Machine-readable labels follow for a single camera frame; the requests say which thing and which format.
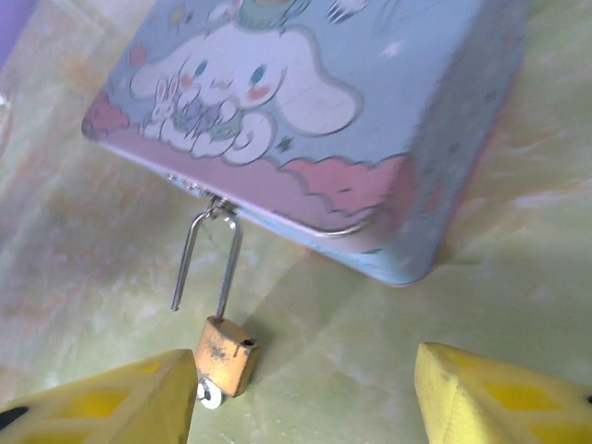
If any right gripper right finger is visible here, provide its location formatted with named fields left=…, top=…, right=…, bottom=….
left=414, top=341, right=592, bottom=444

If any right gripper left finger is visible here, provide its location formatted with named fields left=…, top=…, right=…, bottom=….
left=0, top=349, right=198, bottom=444

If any small metal key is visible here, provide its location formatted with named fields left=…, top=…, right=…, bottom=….
left=196, top=376, right=228, bottom=411

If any small brass padlock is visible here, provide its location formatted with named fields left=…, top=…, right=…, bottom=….
left=169, top=203, right=261, bottom=399

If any cartoon dog tin box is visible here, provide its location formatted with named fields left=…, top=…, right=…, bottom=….
left=80, top=0, right=528, bottom=290

